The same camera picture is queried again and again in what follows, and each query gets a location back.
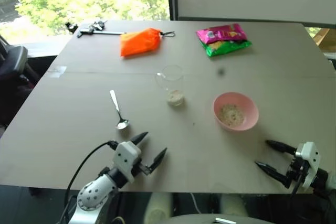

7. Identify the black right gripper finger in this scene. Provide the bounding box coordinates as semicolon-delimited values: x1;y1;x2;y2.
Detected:
265;140;297;156
255;161;288;183

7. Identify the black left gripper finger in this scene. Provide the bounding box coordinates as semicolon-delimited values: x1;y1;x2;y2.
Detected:
146;147;168;175
130;131;149;146

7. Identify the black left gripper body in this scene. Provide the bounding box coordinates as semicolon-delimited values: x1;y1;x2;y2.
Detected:
130;159;154;177

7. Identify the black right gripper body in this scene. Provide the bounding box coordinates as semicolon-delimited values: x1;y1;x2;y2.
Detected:
285;153;311;189

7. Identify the silver metal spoon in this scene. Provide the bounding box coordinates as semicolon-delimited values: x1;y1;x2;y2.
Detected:
109;90;131;131

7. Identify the white rounded robot leg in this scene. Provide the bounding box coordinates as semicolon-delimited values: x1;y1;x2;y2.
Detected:
143;192;172;224
219;194;249;217

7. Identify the pink plastic bowl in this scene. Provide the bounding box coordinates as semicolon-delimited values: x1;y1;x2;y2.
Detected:
212;92;260;132

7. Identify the clear glass measuring cup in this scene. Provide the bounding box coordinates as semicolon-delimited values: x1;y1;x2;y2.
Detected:
154;65;186;108

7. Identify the grey rounded robot body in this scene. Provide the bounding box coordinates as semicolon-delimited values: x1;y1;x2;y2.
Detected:
162;213;266;224

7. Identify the green snack packet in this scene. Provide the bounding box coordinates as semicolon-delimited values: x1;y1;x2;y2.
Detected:
200;39;253;58

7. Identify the black tool with white parts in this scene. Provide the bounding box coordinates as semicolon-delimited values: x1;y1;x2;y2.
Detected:
88;20;108;31

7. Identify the pink snack packet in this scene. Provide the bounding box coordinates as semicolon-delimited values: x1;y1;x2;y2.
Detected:
196;23;248;45

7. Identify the black clamp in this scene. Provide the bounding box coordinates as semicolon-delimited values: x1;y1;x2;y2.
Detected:
65;21;79;34

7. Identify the dark chair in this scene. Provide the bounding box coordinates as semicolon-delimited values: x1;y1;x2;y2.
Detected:
0;34;40;128

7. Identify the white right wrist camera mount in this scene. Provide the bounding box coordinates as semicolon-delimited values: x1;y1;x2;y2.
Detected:
295;142;322;189

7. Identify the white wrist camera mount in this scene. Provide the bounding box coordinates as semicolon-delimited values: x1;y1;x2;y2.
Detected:
112;141;142;183
295;142;322;189

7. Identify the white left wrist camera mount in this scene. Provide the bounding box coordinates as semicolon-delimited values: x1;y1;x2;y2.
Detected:
112;141;142;183

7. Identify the thin white cable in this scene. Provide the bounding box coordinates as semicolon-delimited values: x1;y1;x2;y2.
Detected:
190;193;201;215

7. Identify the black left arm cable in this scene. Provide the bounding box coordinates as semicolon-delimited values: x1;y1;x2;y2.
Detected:
64;141;119;209

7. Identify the orange drawstring bag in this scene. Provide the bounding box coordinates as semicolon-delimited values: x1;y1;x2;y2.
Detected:
119;27;162;58

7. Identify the black bag drawstring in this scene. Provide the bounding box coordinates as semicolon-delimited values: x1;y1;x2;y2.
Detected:
159;30;176;39

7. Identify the wooden frame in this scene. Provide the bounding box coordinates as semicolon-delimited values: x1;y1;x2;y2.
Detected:
312;27;332;49

